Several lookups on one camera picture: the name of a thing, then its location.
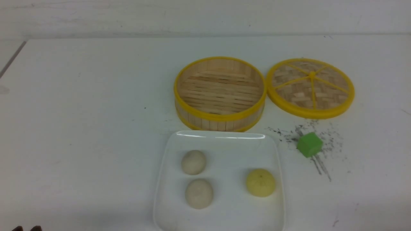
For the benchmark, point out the white steamed bun front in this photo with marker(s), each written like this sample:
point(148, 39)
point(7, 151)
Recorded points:
point(199, 194)

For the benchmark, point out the white steamed bun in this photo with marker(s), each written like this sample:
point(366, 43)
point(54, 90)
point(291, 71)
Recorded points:
point(199, 194)
point(194, 162)

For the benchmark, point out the yellow steamed bun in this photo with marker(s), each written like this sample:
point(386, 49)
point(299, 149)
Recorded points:
point(260, 182)

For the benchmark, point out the white square plate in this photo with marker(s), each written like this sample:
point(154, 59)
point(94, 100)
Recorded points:
point(229, 159)

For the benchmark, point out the yellow-rimmed bamboo steamer basket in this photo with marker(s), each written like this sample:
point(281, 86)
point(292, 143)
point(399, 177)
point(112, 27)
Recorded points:
point(220, 94)

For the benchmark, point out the green cube block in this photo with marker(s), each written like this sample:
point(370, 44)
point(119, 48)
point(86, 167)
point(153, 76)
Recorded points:
point(309, 145)

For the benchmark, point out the yellow-rimmed bamboo steamer lid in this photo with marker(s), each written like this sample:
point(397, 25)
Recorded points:
point(309, 88)

